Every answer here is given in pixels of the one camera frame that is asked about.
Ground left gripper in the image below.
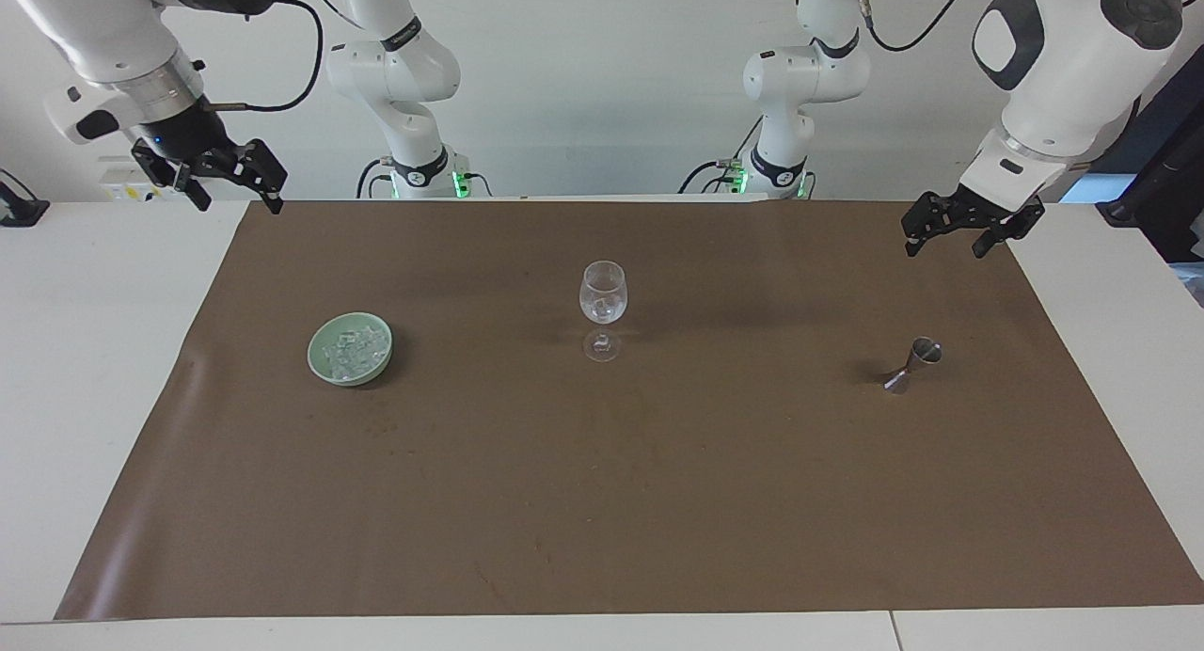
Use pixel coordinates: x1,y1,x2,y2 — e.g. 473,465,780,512
900,184,1046,260

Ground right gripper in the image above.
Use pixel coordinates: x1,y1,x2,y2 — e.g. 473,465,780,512
127,98,289,215

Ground clear ice cubes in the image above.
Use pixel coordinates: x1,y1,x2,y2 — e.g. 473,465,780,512
321,325,389,382

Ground clear wine glass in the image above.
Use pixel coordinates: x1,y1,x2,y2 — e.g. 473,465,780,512
578,260,628,364

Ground silver metal jigger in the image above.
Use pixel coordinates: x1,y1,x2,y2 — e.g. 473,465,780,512
881,336,944,395

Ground black stand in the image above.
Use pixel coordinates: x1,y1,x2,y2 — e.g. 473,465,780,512
0,167,51,228
1094,47,1204,264

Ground green ceramic bowl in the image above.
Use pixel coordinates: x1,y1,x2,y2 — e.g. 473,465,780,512
307,311,396,388

